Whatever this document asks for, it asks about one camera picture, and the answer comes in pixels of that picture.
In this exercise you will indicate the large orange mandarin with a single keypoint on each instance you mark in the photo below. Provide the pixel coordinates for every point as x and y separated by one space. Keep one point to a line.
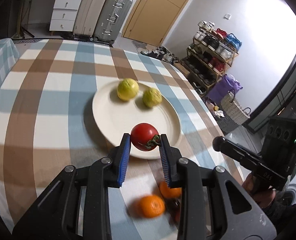
169 193

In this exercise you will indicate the red tomato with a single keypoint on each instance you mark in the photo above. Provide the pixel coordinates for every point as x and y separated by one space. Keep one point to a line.
145 137

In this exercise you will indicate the cream round plate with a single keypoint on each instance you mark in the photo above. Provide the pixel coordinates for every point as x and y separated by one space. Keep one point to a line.
115 117

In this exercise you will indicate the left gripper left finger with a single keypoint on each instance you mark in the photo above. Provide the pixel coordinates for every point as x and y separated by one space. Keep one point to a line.
120 157

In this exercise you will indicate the grey aluminium suitcase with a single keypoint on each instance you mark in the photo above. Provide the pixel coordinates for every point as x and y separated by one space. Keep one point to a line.
111 19

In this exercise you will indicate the purple bag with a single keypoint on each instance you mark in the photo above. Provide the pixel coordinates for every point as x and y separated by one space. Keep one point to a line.
228 83

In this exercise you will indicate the white drawer desk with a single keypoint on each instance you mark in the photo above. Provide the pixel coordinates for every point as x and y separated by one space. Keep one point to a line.
55 5

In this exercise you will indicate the beige suitcase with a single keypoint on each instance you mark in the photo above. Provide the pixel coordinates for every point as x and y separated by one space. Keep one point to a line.
87 17

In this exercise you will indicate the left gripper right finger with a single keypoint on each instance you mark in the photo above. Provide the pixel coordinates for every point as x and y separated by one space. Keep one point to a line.
169 156

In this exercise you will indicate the wrinkled yellow passion fruit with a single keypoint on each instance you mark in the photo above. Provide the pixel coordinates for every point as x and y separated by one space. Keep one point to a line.
152 97

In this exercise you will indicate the smooth yellow passion fruit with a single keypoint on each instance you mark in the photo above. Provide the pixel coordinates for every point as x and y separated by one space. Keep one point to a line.
127 89

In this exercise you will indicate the checkered tablecloth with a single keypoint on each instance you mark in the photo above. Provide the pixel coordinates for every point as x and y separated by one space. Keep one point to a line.
46 120

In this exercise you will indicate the dark plum upper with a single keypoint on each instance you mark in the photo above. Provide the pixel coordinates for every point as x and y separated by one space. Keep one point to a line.
174 207

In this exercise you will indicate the small orange mandarin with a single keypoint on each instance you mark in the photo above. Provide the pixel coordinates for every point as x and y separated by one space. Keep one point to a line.
150 206

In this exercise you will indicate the woven basket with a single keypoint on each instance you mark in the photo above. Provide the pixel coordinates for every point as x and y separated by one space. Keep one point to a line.
233 108

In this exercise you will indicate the wooden door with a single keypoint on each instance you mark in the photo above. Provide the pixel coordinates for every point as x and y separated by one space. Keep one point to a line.
151 20

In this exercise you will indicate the wooden shoe rack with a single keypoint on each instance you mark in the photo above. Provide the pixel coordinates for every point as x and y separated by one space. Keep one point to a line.
210 55

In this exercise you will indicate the person's right hand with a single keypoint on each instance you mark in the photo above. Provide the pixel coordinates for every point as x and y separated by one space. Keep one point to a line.
262 198

